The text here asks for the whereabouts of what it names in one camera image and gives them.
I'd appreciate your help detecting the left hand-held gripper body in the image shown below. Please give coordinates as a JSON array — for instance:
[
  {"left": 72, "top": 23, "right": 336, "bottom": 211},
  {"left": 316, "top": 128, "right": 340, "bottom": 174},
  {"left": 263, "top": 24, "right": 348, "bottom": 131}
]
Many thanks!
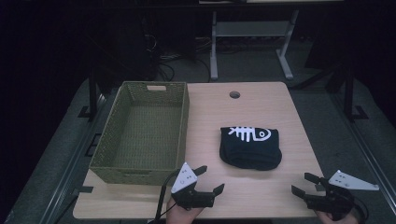
[{"left": 170, "top": 161, "right": 217, "bottom": 211}]

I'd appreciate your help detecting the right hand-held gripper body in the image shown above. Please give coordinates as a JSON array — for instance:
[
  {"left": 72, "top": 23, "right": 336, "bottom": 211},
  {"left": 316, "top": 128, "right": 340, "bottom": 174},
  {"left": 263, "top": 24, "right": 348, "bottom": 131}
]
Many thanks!
[{"left": 305, "top": 169, "right": 380, "bottom": 222}]

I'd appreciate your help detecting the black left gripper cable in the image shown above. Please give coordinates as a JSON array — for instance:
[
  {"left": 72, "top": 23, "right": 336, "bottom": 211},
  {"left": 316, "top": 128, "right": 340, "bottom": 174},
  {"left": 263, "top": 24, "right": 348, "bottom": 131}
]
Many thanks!
[{"left": 153, "top": 170, "right": 181, "bottom": 224}]

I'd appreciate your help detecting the green woven basket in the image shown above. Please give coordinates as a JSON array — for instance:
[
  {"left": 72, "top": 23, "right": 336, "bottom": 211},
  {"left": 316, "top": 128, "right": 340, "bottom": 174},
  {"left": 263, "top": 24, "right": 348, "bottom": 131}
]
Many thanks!
[{"left": 89, "top": 80, "right": 191, "bottom": 187}]

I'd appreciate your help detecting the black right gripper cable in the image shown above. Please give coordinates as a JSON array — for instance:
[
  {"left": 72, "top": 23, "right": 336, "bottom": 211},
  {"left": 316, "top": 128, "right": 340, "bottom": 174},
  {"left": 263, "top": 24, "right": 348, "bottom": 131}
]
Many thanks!
[{"left": 353, "top": 195, "right": 370, "bottom": 224}]

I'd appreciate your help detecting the person's right hand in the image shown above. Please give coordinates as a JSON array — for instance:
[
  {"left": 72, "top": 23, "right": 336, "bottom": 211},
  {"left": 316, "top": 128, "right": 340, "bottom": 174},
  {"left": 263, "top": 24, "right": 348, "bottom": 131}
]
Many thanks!
[{"left": 315, "top": 207, "right": 361, "bottom": 224}]

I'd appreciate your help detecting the white metal desk frame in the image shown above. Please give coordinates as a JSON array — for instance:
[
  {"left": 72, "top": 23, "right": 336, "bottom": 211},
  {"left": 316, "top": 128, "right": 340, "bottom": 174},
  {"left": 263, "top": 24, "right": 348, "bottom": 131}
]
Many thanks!
[{"left": 209, "top": 9, "right": 301, "bottom": 81}]

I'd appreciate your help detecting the black cloth with fishbone print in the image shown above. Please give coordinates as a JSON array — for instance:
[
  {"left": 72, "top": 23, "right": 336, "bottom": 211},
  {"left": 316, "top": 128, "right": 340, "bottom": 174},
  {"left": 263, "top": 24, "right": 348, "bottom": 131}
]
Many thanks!
[{"left": 219, "top": 125, "right": 283, "bottom": 172}]

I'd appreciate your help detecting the bundle of floor cables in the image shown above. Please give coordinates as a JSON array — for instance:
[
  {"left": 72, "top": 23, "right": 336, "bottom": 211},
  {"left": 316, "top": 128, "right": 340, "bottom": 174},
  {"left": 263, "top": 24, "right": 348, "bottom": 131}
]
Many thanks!
[{"left": 157, "top": 35, "right": 213, "bottom": 82}]

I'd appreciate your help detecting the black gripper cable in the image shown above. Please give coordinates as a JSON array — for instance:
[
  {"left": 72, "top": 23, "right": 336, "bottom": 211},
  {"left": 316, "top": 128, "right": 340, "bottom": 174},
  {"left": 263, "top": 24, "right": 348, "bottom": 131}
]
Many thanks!
[
  {"left": 353, "top": 195, "right": 370, "bottom": 224},
  {"left": 153, "top": 170, "right": 181, "bottom": 224}
]

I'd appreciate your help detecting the person's left hand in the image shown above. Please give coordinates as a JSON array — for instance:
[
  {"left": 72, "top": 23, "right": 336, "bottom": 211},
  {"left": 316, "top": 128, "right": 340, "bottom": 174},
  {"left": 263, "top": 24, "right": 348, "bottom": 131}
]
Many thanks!
[{"left": 165, "top": 196, "right": 205, "bottom": 224}]

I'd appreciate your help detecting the dark metal stand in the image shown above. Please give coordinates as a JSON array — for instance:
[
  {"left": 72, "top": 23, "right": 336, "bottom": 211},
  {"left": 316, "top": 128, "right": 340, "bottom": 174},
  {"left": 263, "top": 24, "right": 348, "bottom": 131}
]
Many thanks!
[
  {"left": 78, "top": 66, "right": 108, "bottom": 121},
  {"left": 325, "top": 63, "right": 370, "bottom": 123}
]

